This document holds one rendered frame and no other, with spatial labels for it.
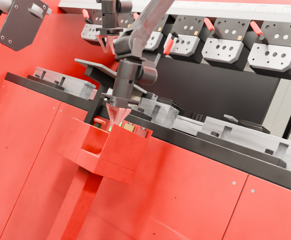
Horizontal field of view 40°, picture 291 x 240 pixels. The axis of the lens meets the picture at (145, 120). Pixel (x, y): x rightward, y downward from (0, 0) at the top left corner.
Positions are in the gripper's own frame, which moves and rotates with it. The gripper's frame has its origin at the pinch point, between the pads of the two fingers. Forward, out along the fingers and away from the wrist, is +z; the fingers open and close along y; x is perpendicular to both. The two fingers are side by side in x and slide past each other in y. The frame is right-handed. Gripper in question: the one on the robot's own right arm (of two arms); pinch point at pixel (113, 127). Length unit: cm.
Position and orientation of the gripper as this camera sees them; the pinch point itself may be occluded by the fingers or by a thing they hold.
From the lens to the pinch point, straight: 118.3
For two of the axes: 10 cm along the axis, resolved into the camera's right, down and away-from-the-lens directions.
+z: -2.3, 9.7, 1.1
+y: 7.0, 0.9, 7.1
